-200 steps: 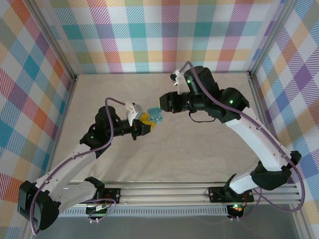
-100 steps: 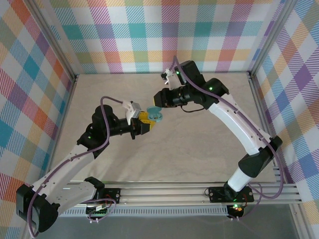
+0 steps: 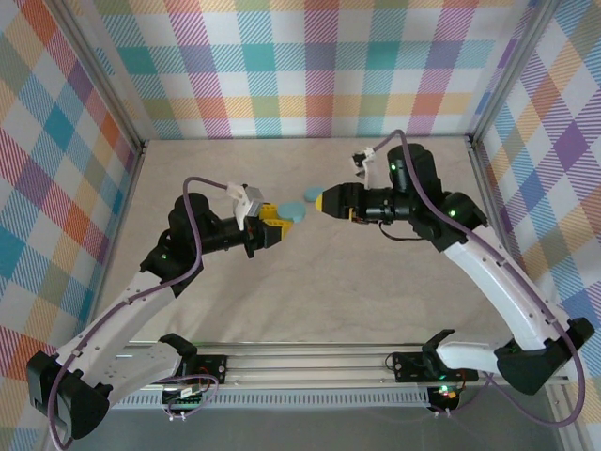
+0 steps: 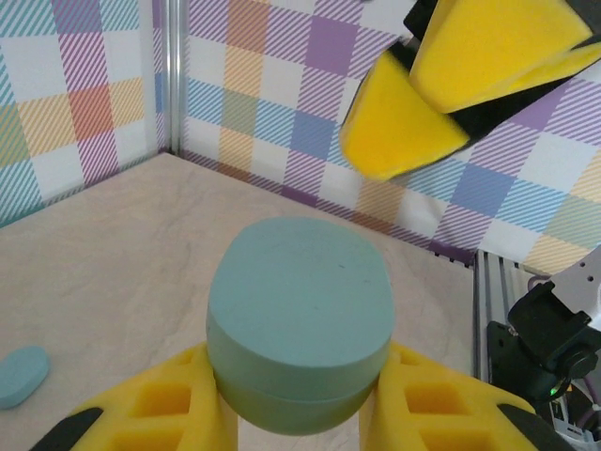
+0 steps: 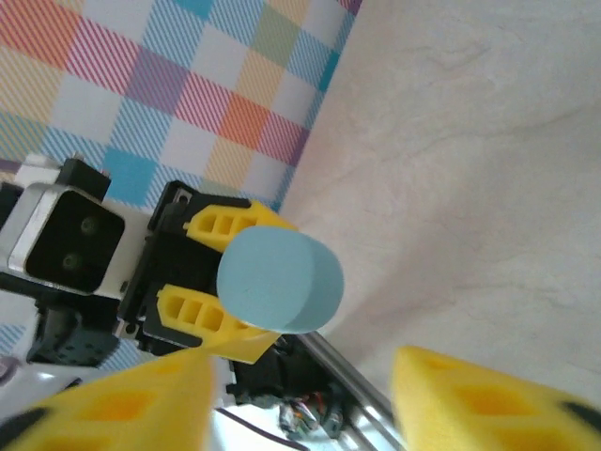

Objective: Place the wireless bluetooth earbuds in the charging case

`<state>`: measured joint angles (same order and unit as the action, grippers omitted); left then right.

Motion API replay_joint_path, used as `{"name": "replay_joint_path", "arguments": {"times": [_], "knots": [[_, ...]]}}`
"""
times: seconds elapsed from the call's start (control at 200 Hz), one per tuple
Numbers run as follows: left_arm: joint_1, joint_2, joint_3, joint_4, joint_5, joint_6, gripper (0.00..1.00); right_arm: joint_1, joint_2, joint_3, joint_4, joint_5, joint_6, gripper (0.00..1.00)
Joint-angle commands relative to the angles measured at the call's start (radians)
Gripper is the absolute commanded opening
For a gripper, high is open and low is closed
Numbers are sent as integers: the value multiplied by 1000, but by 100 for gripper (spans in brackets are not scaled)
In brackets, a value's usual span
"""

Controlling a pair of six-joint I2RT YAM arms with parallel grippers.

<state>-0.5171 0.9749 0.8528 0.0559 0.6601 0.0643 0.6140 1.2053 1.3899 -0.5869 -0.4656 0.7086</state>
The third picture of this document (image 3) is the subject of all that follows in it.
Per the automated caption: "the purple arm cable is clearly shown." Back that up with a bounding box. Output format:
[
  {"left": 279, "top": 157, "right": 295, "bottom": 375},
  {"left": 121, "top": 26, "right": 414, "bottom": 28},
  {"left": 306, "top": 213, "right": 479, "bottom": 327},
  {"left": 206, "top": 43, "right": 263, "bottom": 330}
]
[
  {"left": 370, "top": 130, "right": 586, "bottom": 428},
  {"left": 49, "top": 176, "right": 231, "bottom": 451}
]

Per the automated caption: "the short thin purple cable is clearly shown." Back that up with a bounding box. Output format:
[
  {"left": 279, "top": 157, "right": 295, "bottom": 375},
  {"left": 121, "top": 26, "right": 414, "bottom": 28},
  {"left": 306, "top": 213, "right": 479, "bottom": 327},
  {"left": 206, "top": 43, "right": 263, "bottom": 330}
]
[{"left": 162, "top": 370, "right": 222, "bottom": 422}]

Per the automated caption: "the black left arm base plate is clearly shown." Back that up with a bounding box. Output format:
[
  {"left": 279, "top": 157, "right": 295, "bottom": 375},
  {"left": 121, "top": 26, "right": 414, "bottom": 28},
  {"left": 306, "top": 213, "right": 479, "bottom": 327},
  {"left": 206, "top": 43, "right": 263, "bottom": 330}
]
[{"left": 195, "top": 354, "right": 230, "bottom": 384}]

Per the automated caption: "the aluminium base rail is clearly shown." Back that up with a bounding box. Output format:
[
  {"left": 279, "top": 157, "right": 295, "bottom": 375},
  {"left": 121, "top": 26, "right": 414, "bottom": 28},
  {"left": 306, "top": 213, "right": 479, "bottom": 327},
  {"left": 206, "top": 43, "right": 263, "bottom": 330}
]
[{"left": 124, "top": 341, "right": 572, "bottom": 389}]

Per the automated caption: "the aluminium frame side rail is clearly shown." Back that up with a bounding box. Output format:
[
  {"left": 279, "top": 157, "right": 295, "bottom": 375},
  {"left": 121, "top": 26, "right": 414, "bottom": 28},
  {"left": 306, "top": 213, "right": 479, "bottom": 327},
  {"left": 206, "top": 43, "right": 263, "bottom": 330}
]
[
  {"left": 41, "top": 140, "right": 149, "bottom": 451},
  {"left": 464, "top": 134, "right": 588, "bottom": 451}
]

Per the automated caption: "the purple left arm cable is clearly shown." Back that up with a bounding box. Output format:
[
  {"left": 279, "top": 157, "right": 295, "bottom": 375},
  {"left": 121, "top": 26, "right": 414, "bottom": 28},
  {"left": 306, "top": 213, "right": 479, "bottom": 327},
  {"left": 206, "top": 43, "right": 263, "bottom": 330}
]
[{"left": 49, "top": 176, "right": 231, "bottom": 451}]

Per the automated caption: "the grey slotted cable duct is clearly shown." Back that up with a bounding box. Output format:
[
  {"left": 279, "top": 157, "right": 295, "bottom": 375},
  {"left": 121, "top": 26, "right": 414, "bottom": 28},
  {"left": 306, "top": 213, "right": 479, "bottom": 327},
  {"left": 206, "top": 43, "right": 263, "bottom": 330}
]
[{"left": 110, "top": 392, "right": 432, "bottom": 411}]

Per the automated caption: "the grey metal shelf plate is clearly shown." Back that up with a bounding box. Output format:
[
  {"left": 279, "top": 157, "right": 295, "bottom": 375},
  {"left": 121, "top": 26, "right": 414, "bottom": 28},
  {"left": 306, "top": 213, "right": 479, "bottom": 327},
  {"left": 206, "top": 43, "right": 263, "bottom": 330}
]
[{"left": 60, "top": 407, "right": 564, "bottom": 451}]

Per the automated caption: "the thin black cable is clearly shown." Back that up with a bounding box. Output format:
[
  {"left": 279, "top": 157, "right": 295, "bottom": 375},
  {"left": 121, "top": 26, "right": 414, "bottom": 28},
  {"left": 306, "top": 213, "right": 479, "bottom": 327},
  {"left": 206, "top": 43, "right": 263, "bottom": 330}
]
[{"left": 378, "top": 220, "right": 424, "bottom": 241}]

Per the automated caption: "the light blue earbud charging case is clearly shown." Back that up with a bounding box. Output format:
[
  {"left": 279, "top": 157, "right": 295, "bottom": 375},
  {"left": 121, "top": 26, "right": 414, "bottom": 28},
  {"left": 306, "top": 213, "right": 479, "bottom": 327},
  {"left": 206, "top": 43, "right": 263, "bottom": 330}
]
[{"left": 278, "top": 186, "right": 325, "bottom": 226}]

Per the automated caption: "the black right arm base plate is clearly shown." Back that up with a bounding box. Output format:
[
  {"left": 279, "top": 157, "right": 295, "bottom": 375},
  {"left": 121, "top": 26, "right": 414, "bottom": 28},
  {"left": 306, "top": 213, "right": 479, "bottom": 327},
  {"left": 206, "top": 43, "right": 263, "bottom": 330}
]
[{"left": 392, "top": 350, "right": 480, "bottom": 382}]

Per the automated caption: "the green terminal circuit board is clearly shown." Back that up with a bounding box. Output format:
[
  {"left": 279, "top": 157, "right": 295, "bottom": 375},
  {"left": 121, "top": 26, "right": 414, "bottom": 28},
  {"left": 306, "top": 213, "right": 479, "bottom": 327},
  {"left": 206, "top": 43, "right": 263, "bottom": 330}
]
[{"left": 162, "top": 384, "right": 211, "bottom": 411}]

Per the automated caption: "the aluminium frame post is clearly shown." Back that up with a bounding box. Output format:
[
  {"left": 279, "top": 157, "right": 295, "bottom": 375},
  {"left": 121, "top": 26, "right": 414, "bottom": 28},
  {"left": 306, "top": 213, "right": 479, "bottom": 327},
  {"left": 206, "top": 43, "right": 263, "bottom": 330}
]
[
  {"left": 467, "top": 0, "right": 560, "bottom": 147},
  {"left": 54, "top": 0, "right": 146, "bottom": 154}
]

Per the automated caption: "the small circuit board with LED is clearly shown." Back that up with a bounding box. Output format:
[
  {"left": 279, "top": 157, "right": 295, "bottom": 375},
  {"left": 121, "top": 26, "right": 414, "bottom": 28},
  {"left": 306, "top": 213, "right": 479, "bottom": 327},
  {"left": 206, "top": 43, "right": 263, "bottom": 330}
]
[{"left": 429, "top": 383, "right": 461, "bottom": 401}]

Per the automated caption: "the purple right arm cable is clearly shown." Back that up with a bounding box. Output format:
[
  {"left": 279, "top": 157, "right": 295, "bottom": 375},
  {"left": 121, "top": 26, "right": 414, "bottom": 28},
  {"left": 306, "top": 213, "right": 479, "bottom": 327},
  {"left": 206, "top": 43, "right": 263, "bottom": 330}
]
[{"left": 370, "top": 130, "right": 586, "bottom": 428}]

